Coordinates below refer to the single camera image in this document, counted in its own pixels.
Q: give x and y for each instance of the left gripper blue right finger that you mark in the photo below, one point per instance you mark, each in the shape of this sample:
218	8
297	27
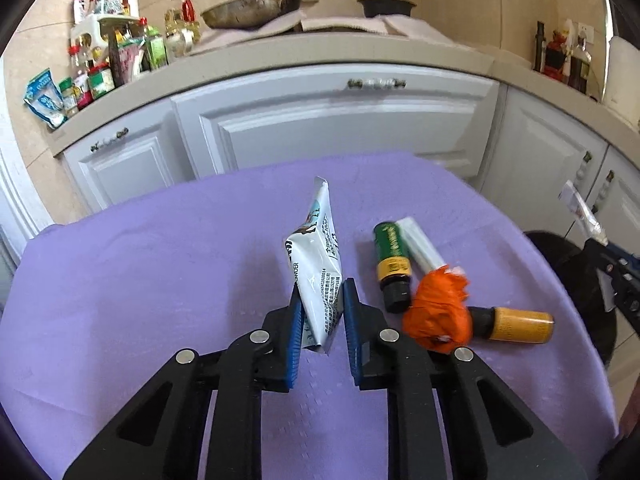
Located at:
352	318

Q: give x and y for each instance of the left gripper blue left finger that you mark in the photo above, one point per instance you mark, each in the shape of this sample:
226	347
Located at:
295	319

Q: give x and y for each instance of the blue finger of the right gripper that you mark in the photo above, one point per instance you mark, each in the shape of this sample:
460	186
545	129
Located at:
620	254

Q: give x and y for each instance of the white barcode wrapper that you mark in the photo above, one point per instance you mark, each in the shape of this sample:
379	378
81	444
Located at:
585	218

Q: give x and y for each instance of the green yellow small bottle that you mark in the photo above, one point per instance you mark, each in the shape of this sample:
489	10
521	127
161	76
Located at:
393	268

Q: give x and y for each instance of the white dog print sachet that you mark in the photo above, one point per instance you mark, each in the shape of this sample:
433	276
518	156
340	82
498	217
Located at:
315	260

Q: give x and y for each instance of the orange plastic bag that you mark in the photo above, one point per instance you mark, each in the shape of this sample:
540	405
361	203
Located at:
438	318

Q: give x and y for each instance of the white tube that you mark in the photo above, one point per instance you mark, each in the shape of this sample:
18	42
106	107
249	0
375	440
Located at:
420	248

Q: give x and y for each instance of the gold bottle black cap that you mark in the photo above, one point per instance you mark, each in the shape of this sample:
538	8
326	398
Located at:
510	325

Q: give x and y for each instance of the black lined trash bin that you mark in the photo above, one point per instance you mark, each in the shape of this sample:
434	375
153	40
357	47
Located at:
581	283

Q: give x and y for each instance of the white electric kettle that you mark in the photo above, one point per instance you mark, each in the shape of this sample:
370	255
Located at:
621	91

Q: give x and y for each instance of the purple tablecloth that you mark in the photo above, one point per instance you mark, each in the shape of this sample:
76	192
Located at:
98	306

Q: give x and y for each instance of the dark soy sauce bottle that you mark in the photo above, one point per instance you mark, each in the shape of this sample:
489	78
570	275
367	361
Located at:
580	66

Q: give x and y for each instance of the red sauce jar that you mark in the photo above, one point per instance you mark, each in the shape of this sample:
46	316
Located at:
555	57

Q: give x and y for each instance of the dark oil bottle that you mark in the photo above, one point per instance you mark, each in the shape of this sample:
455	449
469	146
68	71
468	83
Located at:
540	48

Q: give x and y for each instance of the white stove cover cloth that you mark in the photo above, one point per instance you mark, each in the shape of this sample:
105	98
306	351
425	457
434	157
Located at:
297	22

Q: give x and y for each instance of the black casserole pot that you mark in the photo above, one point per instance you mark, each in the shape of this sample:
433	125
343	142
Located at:
374	8

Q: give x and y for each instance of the cooking oil bottle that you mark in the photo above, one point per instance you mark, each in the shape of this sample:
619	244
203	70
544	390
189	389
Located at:
182	29

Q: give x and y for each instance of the metal wok pan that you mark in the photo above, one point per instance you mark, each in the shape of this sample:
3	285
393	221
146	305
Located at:
247	14

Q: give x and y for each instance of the blue white salt bag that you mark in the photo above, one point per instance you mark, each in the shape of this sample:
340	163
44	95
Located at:
43	98

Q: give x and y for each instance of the white spice rack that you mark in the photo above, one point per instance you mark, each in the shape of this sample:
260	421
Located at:
92	32

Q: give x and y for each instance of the right cabinet door handle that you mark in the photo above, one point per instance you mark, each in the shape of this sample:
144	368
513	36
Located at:
603	192

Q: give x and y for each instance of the cabinet door handle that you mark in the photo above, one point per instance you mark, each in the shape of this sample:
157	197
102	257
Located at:
603	192
582	170

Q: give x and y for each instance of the left cabinet door handle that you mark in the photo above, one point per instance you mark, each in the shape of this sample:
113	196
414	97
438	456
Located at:
582	170

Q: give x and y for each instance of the wide drawer handle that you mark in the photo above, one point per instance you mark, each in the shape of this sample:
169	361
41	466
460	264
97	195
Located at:
376	83

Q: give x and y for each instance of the left drawer handle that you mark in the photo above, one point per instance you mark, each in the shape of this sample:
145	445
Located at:
104	143

